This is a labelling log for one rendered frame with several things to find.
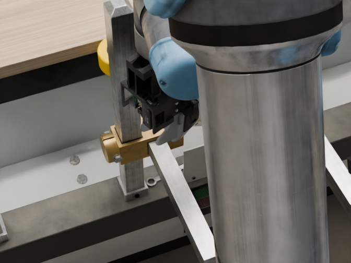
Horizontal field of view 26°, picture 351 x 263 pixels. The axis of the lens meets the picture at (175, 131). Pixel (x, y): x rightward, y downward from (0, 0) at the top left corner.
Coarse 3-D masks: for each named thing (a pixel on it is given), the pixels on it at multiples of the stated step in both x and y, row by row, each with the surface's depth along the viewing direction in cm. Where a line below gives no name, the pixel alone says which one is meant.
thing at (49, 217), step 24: (336, 120) 150; (336, 144) 147; (144, 168) 143; (72, 192) 139; (96, 192) 139; (120, 192) 139; (144, 192) 138; (24, 216) 136; (48, 216) 136; (72, 216) 136; (96, 216) 136; (120, 216) 137; (144, 216) 140; (168, 216) 144; (24, 240) 133; (48, 240) 134; (72, 240) 137; (96, 240) 140
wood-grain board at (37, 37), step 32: (0, 0) 142; (32, 0) 142; (64, 0) 142; (96, 0) 142; (128, 0) 142; (0, 32) 137; (32, 32) 137; (64, 32) 137; (96, 32) 137; (0, 64) 132; (32, 64) 134
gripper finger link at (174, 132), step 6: (180, 114) 110; (174, 120) 110; (180, 120) 111; (168, 126) 111; (174, 126) 112; (180, 126) 112; (162, 132) 111; (168, 132) 112; (174, 132) 113; (180, 132) 114; (186, 132) 114; (162, 138) 112; (168, 138) 113; (174, 138) 116; (180, 138) 116; (156, 144) 112; (162, 144) 113
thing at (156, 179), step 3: (180, 165) 142; (180, 168) 142; (150, 177) 140; (153, 177) 140; (156, 177) 141; (159, 177) 141; (147, 180) 140; (150, 180) 141; (153, 180) 141; (156, 180) 140; (159, 180) 140; (147, 183) 140; (153, 183) 140; (156, 183) 140; (150, 186) 140; (153, 186) 140
